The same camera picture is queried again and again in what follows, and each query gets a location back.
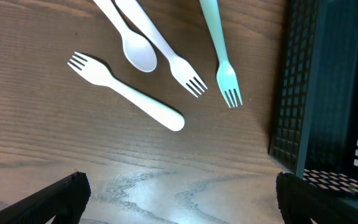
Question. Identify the mint green fork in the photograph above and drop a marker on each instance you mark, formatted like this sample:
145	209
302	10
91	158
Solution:
226	76

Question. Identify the black plastic basket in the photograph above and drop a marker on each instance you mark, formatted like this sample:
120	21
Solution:
315	118

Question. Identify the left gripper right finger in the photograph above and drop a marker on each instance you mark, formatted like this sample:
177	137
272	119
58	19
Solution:
300	202

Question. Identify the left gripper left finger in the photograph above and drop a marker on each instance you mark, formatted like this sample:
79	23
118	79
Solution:
62	202

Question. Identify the white fork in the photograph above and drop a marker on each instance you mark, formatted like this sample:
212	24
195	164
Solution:
180	68
97	73

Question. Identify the white spoon left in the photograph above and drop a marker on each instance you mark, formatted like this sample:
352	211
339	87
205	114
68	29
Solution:
136	48

